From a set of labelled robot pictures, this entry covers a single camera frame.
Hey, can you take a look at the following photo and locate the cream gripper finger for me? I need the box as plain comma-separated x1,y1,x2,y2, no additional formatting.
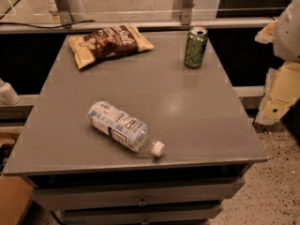
255,21,277,44
255,61,300,126

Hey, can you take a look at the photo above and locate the green soda can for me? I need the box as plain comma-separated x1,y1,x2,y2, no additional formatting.
184,26,208,68

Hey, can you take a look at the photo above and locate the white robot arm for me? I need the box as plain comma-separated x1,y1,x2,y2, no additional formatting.
255,0,300,126

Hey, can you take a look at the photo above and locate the clear plastic water bottle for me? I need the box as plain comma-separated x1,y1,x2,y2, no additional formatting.
87,101,165,157

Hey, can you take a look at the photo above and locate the brown chip bag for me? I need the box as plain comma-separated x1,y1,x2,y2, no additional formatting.
67,23,154,69

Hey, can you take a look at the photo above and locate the grey drawer cabinet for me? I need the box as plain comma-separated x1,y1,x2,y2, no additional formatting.
4,32,267,225

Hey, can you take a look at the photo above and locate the white pipe at left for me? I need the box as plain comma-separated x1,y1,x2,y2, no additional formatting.
0,79,20,105

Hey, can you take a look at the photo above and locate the cardboard box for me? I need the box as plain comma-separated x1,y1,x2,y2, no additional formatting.
0,132,31,225

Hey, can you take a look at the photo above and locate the metal bracket centre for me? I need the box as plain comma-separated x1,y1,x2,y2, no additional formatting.
172,0,195,25

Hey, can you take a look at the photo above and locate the metal bracket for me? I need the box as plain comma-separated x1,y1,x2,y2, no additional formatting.
172,0,195,25
54,0,72,25

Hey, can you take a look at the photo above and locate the metal bracket left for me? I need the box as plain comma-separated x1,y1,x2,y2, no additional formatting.
54,0,72,25

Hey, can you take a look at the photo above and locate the black cable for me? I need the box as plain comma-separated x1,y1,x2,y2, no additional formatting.
0,19,96,29

